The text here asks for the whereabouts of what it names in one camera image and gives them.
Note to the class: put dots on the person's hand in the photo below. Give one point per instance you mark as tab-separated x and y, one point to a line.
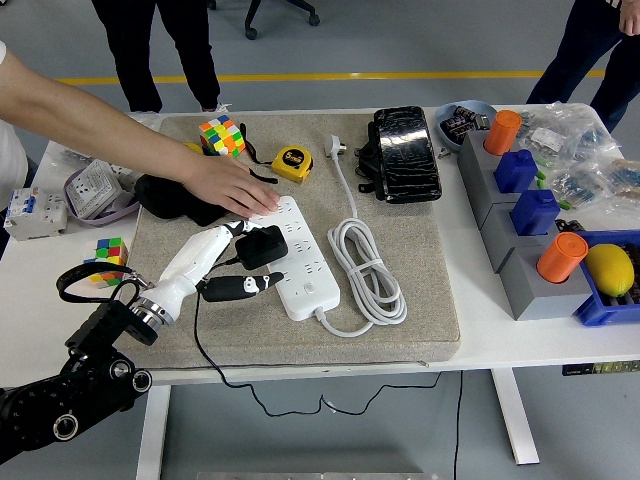
631	17
230	187

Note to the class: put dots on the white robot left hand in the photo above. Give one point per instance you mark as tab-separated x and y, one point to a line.
192	257

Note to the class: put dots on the black plug adapter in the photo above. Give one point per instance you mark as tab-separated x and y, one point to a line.
262	247

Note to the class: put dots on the white power strip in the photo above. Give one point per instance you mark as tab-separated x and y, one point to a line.
325	300

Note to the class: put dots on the person's forearm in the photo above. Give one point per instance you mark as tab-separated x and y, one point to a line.
75	110

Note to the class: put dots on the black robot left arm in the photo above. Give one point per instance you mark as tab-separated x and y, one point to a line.
75	380

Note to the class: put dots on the large colourful puzzle cube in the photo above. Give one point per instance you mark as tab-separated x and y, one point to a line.
220	137

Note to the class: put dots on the small yellow tape measure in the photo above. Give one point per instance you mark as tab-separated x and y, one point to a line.
192	148

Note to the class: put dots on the large yellow tape measure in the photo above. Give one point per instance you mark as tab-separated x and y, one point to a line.
291	162

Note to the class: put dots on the black fabric pouch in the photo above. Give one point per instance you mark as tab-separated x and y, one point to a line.
160	197

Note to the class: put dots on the small colourful puzzle cube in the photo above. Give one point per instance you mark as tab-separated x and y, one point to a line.
107	250

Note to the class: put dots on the plain white socket panel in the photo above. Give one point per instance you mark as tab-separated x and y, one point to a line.
122	170

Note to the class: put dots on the white socket panel purple rim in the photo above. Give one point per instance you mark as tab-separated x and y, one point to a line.
90	187

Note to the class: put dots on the grey-brown mat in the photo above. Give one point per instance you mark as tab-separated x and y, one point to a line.
300	345

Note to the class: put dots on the clear bag white label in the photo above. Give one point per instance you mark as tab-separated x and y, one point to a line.
550	137

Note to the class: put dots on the clear bag of metal parts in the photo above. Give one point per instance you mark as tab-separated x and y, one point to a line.
75	155

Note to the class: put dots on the clear bag brown components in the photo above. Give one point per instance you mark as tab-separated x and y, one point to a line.
625	175

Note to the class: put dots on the white circuit breaker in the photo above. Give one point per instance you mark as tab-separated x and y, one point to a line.
35	215

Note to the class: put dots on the orange cylinder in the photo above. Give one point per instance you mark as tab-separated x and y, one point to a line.
560	257
501	132

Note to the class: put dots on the black office chair base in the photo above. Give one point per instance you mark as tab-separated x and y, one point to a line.
250	15

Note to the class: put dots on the clear bag blue components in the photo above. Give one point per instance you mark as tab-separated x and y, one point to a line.
580	185

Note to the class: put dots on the glossy black flat device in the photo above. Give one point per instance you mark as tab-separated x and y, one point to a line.
405	155

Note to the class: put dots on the white table leg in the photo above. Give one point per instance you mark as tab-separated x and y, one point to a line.
152	435
515	420

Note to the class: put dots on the small green clip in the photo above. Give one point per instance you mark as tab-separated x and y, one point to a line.
564	204
539	175

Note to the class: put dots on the blue plastic block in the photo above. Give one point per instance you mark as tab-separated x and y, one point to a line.
515	172
534	212

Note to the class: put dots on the grey holder block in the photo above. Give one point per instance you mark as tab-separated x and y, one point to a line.
500	235
482	200
540	300
467	150

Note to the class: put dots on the small metal clip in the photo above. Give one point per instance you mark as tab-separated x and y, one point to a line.
445	152

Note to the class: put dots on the light blue bowl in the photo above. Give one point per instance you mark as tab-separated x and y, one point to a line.
445	140

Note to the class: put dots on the yellow lemon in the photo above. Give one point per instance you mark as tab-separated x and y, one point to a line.
610	270

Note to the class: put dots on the blue plastic bin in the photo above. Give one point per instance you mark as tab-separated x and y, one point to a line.
600	310

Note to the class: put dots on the black table control panel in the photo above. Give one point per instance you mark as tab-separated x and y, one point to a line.
600	368

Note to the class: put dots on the black plastic bracket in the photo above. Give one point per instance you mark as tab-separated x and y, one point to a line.
367	160

